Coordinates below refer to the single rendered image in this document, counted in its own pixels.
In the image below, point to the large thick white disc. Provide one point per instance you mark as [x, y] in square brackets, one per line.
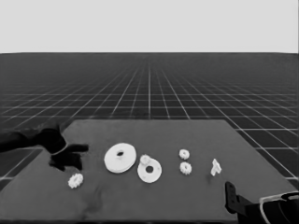
[112, 161]

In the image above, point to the small white T-shaped piece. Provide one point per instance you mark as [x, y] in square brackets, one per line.
[215, 168]

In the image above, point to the white round carrier with pins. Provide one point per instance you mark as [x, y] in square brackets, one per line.
[152, 178]

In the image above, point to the white toothed gear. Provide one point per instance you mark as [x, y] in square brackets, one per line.
[188, 170]
[187, 155]
[142, 161]
[79, 183]

